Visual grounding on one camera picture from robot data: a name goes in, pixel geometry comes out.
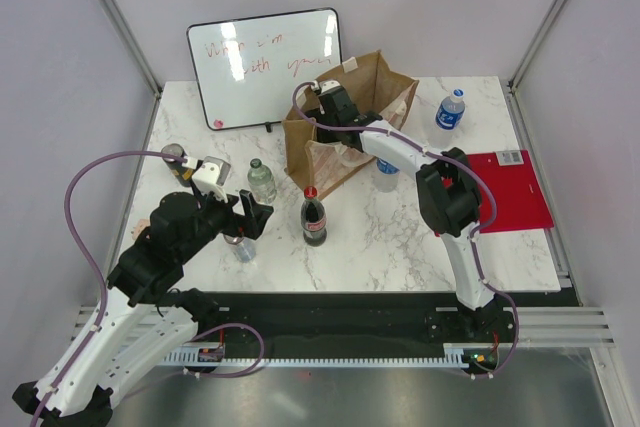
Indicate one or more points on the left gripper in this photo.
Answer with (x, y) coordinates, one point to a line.
(258, 213)

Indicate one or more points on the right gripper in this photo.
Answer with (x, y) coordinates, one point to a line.
(316, 115)

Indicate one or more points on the clear soda water bottle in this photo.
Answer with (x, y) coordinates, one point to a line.
(262, 182)

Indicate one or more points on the brown canvas tote bag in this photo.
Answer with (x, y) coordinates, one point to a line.
(374, 87)

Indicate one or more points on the Coca-Cola glass bottle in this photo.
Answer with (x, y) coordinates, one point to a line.
(313, 218)

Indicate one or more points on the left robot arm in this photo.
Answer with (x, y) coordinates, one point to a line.
(89, 381)

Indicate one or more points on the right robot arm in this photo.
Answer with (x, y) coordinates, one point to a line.
(449, 195)

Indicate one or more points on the silver beverage can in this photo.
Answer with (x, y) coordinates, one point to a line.
(243, 248)

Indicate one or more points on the black and yellow can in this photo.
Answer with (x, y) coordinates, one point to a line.
(179, 170)

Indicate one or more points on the blue-label water bottle near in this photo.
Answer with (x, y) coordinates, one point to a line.
(386, 179)

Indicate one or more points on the blue-label water bottle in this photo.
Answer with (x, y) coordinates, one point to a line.
(386, 179)
(447, 118)

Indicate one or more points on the white dry-erase board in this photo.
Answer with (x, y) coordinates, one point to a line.
(247, 69)

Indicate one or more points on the blue-label water bottle far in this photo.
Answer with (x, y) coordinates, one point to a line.
(447, 118)

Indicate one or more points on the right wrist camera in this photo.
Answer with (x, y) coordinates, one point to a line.
(322, 87)

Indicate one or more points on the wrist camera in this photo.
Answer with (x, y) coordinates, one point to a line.
(322, 87)
(209, 178)

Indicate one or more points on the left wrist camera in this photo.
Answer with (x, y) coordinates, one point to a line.
(209, 178)

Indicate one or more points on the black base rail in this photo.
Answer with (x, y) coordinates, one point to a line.
(351, 325)

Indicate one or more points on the white cable duct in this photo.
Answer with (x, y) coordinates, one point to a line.
(191, 356)

